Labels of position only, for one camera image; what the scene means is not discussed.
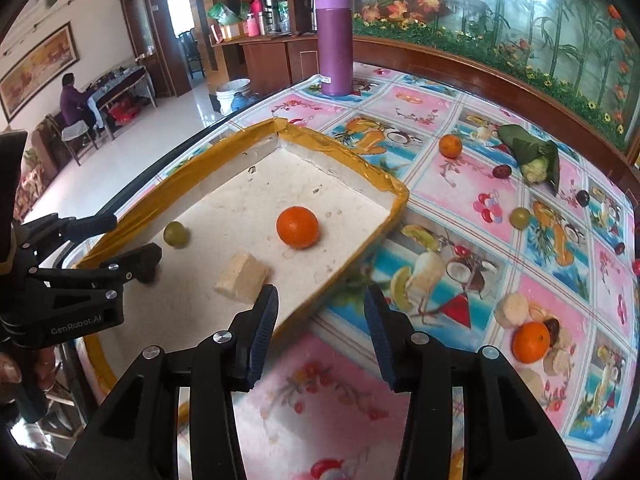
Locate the black thermos jug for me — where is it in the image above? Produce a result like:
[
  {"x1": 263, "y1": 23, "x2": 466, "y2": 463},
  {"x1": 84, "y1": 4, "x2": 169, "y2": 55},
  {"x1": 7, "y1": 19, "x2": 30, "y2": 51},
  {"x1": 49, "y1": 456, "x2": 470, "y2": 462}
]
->
[{"x1": 260, "y1": 0, "x2": 281, "y2": 35}]

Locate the pink bottle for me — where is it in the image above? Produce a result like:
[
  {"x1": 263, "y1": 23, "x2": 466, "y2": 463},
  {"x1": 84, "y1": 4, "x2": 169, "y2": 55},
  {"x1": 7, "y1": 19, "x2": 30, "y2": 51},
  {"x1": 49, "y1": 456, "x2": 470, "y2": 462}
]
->
[{"x1": 248, "y1": 0, "x2": 266, "y2": 36}]

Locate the person's left hand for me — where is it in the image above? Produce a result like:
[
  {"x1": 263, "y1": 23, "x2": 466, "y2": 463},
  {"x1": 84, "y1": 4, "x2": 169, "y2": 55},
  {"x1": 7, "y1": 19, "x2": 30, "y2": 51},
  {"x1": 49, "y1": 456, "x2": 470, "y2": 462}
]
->
[{"x1": 0, "y1": 351, "x2": 24, "y2": 391}]

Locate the purple thermos bottle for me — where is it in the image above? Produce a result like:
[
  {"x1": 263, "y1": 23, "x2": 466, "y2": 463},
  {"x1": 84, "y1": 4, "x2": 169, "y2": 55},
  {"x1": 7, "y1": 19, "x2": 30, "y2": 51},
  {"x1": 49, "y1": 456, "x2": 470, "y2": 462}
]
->
[{"x1": 312, "y1": 0, "x2": 355, "y2": 97}]

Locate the green bag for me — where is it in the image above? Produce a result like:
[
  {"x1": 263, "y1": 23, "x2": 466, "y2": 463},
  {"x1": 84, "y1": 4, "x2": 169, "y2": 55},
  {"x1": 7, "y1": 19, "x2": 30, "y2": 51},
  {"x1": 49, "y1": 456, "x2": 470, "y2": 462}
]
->
[{"x1": 207, "y1": 1, "x2": 243, "y2": 26}]

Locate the small cardboard box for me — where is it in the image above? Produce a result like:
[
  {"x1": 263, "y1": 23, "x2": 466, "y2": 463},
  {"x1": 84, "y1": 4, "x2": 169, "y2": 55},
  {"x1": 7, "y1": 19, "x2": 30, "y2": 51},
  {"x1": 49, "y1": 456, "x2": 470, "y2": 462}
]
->
[{"x1": 216, "y1": 21, "x2": 248, "y2": 42}]

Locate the dark wooden chair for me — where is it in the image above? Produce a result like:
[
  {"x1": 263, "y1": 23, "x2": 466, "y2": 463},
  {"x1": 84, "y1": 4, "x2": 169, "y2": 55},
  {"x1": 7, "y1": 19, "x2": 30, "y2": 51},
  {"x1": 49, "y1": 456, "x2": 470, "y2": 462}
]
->
[{"x1": 179, "y1": 30, "x2": 207, "y2": 78}]

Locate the framed wall painting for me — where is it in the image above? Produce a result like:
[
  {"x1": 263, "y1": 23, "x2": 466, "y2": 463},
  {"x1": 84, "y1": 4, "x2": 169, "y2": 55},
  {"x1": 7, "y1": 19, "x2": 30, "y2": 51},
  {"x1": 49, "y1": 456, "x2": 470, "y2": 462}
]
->
[{"x1": 0, "y1": 21, "x2": 81, "y2": 123}]

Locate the red bag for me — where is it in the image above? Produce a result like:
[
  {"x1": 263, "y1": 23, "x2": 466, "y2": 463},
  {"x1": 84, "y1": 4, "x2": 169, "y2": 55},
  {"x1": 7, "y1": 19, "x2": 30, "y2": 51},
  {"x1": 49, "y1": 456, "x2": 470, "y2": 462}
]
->
[{"x1": 110, "y1": 102, "x2": 141, "y2": 123}]

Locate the white bucket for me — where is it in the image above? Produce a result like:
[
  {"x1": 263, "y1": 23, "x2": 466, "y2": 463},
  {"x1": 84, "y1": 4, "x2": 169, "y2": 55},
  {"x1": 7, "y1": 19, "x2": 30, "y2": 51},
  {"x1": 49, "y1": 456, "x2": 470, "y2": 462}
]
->
[{"x1": 216, "y1": 79, "x2": 252, "y2": 115}]

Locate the orange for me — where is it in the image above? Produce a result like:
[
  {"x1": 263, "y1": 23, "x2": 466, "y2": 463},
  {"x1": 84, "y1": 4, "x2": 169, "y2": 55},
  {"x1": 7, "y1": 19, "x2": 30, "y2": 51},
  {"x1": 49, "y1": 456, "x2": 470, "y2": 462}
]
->
[
  {"x1": 438, "y1": 134, "x2": 463, "y2": 159},
  {"x1": 512, "y1": 321, "x2": 552, "y2": 365},
  {"x1": 275, "y1": 206, "x2": 320, "y2": 250}
]

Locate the wooden counter cabinet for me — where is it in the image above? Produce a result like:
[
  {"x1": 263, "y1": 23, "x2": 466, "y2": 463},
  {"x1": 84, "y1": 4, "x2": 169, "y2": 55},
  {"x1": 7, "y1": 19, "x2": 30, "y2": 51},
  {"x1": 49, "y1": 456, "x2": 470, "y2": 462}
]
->
[{"x1": 210, "y1": 32, "x2": 321, "y2": 106}]

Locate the dining table with cloth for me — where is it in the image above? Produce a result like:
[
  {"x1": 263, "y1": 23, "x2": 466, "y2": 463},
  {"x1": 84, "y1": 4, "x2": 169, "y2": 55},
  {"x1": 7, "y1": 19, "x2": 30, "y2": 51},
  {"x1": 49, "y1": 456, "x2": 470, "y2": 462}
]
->
[{"x1": 87, "y1": 65, "x2": 158, "y2": 141}]

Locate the printed fruit tablecloth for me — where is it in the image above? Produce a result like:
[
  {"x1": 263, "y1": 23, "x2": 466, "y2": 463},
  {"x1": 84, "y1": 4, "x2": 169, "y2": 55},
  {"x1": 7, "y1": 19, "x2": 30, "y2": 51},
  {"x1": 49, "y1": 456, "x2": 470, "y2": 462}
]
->
[{"x1": 75, "y1": 62, "x2": 640, "y2": 480}]

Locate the white foam tray yellow tape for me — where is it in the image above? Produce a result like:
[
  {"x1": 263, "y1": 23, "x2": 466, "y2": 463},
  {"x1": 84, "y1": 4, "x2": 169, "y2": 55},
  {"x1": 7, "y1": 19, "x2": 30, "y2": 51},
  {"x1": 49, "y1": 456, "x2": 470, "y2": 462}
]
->
[{"x1": 75, "y1": 116, "x2": 410, "y2": 423}]

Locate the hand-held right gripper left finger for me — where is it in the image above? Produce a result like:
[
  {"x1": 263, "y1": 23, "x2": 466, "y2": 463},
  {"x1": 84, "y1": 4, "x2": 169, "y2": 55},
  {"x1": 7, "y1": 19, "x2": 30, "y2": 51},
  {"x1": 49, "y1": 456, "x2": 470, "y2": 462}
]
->
[{"x1": 57, "y1": 284, "x2": 280, "y2": 480}]

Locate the peeled banana piece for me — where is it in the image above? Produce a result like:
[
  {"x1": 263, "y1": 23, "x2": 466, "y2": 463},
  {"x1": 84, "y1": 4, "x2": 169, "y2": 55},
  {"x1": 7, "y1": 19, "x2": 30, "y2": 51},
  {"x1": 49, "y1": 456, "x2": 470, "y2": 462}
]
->
[
  {"x1": 495, "y1": 292, "x2": 530, "y2": 330},
  {"x1": 542, "y1": 347, "x2": 572, "y2": 377}
]

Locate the green leafy cabbage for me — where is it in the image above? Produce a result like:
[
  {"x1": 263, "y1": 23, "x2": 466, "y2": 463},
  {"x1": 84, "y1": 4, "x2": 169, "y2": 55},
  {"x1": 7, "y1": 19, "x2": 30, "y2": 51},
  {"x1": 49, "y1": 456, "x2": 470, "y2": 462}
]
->
[{"x1": 496, "y1": 124, "x2": 561, "y2": 197}]

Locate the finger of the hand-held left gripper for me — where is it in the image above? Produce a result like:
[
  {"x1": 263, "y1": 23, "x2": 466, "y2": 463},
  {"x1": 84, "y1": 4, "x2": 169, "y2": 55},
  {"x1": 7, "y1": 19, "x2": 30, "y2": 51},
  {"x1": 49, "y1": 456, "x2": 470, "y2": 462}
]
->
[
  {"x1": 21, "y1": 213, "x2": 119, "y2": 262},
  {"x1": 29, "y1": 242, "x2": 164, "y2": 292}
]

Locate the glass fish tank with flowers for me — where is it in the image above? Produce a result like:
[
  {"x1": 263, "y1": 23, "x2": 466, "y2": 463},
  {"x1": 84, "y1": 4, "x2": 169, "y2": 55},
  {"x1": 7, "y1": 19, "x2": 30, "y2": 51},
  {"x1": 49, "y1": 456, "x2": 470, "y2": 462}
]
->
[{"x1": 325, "y1": 0, "x2": 640, "y2": 151}]

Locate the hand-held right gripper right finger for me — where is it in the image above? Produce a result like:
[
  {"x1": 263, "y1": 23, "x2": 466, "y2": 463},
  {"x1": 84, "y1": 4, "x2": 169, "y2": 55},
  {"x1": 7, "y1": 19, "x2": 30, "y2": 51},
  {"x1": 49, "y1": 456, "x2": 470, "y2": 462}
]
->
[{"x1": 363, "y1": 284, "x2": 583, "y2": 480}]

